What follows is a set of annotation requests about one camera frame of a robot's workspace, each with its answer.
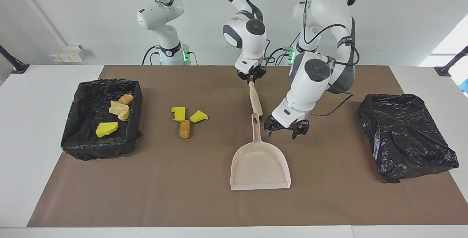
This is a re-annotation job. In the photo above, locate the brown cork chunk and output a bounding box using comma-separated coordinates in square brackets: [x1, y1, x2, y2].
[179, 120, 191, 139]

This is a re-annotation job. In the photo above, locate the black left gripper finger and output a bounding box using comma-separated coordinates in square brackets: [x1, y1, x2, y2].
[291, 121, 310, 140]
[264, 115, 281, 136]

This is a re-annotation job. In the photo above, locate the yellow wedge sponge piece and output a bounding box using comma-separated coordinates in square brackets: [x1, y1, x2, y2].
[189, 110, 209, 124]

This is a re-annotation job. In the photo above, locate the yellow notched sponge piece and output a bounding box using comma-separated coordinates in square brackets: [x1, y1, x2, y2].
[171, 106, 186, 122]

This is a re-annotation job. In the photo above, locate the black clamp stand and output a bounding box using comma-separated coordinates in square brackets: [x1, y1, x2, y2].
[434, 46, 468, 77]
[0, 44, 30, 74]

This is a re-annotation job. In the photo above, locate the beige hand brush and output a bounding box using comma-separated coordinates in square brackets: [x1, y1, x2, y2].
[248, 80, 264, 118]

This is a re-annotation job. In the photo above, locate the black bag covered bin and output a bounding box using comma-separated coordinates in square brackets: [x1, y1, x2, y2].
[357, 93, 460, 184]

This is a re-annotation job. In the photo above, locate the brown table mat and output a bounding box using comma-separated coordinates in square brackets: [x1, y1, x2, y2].
[27, 65, 468, 227]

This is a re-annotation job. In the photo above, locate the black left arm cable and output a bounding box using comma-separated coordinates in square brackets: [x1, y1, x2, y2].
[302, 0, 357, 117]

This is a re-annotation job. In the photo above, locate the yellow sponge chunk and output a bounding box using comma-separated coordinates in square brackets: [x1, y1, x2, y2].
[95, 122, 119, 138]

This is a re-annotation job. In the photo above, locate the white wall cable duct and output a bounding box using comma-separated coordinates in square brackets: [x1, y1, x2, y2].
[13, 0, 70, 47]

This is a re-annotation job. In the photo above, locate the beige plastic dustpan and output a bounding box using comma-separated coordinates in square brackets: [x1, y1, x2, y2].
[230, 113, 291, 191]

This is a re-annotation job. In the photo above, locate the black bag lined open bin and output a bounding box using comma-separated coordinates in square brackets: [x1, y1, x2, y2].
[60, 78, 143, 161]

